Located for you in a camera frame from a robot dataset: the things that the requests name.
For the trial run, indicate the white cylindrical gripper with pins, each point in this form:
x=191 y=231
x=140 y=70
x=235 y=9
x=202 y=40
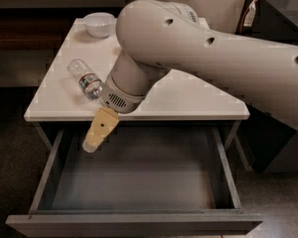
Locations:
x=121 y=98

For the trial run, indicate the clear plastic water bottle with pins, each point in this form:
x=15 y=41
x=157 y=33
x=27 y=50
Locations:
x=87 y=80

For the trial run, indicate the grey top drawer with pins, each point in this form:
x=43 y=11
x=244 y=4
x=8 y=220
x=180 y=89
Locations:
x=144 y=182

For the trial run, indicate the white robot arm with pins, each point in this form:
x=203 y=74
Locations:
x=156 y=37

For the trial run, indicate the white bowl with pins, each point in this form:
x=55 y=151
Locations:
x=99 y=25

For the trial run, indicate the dark wooden bench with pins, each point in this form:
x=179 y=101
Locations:
x=41 y=28

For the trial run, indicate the black side cabinet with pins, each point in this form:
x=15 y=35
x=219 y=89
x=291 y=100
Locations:
x=271 y=146

